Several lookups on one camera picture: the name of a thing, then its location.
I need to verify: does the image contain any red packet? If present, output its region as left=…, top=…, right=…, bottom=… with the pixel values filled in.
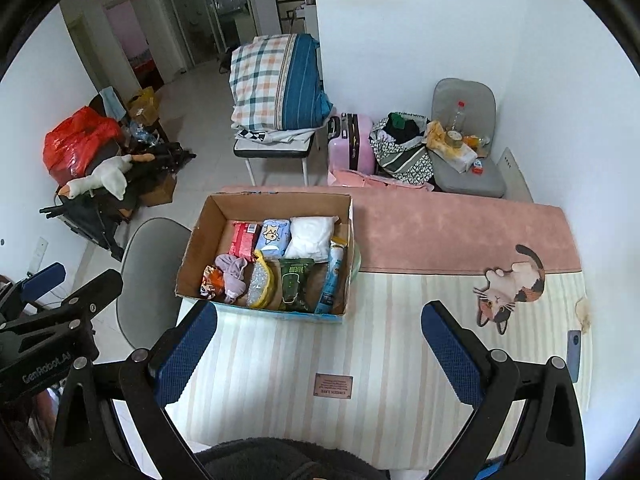
left=229, top=221, right=261, bottom=258

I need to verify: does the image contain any white goose plush toy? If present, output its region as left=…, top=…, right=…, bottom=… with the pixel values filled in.
left=57, top=154, right=151, bottom=200

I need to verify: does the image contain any pink suitcase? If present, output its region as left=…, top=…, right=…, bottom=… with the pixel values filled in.
left=327, top=113, right=376, bottom=175

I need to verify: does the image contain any grey padded chair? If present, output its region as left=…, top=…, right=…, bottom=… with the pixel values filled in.
left=431, top=78, right=507, bottom=199

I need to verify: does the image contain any white stool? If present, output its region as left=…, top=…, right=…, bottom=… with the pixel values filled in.
left=233, top=127, right=316, bottom=187

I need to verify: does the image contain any green wet wipes pack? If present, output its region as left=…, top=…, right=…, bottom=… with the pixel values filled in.
left=278, top=258, right=317, bottom=311

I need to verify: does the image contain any white panel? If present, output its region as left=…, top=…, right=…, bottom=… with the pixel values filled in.
left=500, top=147, right=533, bottom=203

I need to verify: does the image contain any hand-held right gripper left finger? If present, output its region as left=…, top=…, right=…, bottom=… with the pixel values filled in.
left=50, top=300, right=219, bottom=480

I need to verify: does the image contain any cream packet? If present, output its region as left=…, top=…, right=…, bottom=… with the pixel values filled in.
left=429, top=135, right=478, bottom=171

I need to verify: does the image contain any white plastic bag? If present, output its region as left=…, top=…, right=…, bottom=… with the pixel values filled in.
left=284, top=215, right=340, bottom=263

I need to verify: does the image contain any yellow plastic bag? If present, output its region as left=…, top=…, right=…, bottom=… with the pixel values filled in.
left=425, top=120, right=448, bottom=148

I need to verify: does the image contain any lilac grey sock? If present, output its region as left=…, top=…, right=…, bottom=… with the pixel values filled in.
left=215, top=254, right=249, bottom=305

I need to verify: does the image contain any blue phone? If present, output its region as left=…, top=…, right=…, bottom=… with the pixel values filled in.
left=566, top=330, right=582, bottom=383

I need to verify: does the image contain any person's left forearm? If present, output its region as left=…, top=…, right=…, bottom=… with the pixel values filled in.
left=27, top=387, right=58, bottom=441

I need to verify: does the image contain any red plastic bag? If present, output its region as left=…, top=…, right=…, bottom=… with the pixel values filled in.
left=42, top=106, right=123, bottom=186

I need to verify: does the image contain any light blue cloth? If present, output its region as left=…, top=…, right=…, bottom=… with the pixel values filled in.
left=99, top=87, right=126, bottom=121

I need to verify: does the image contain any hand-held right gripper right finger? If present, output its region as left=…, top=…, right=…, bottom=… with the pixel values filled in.
left=421, top=300, right=587, bottom=480

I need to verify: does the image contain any yellow mesh pouch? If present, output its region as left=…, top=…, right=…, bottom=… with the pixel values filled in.
left=246, top=249, right=282, bottom=310

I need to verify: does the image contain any blue tissue packet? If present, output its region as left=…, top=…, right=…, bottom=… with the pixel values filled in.
left=260, top=218, right=292, bottom=256

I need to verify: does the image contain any cardboard box with yellow tape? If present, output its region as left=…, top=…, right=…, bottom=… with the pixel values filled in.
left=127, top=86, right=162, bottom=126

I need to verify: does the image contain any small brown cardboard box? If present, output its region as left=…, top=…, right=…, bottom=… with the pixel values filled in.
left=140, top=172, right=178, bottom=207

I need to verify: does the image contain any grey round chair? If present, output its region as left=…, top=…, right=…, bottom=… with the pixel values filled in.
left=116, top=217, right=193, bottom=351

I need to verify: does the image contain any blue tube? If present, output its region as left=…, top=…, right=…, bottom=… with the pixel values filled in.
left=314, top=237, right=348, bottom=315

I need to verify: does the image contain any black stroller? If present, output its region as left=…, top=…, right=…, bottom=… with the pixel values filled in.
left=40, top=142, right=197, bottom=261

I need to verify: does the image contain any plaid bedding bundle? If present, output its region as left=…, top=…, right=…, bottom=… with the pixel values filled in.
left=229, top=33, right=333, bottom=131

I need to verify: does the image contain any patterned tote bag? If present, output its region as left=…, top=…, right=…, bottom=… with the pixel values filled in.
left=370, top=111, right=435, bottom=187

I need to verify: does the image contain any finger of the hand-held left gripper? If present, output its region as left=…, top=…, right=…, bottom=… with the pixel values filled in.
left=0, top=262, right=67, bottom=318
left=7, top=269, right=124, bottom=333

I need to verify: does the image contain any orange panda snack packet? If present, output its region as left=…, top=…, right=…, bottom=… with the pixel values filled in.
left=201, top=265, right=226, bottom=301

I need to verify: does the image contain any pink bag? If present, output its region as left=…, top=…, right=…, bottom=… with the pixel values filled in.
left=327, top=169, right=433, bottom=192

